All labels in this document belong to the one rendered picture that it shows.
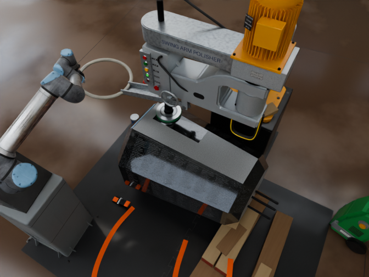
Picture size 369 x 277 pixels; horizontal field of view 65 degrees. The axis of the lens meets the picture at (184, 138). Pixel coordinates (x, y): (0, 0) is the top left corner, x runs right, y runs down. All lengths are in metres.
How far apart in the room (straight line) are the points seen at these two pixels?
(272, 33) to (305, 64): 3.19
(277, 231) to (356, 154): 1.40
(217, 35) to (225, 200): 1.16
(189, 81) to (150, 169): 0.83
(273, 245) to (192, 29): 1.96
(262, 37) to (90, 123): 2.68
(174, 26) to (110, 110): 2.14
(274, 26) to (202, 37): 0.50
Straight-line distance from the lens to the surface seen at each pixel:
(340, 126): 3.96
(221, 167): 2.21
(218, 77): 1.83
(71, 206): 2.63
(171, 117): 2.44
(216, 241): 2.67
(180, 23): 1.90
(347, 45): 5.23
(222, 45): 1.74
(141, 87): 2.58
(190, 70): 2.03
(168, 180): 2.35
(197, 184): 2.26
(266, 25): 1.44
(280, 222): 2.96
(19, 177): 2.05
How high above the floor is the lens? 2.76
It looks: 54 degrees down
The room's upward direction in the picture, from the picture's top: 1 degrees counter-clockwise
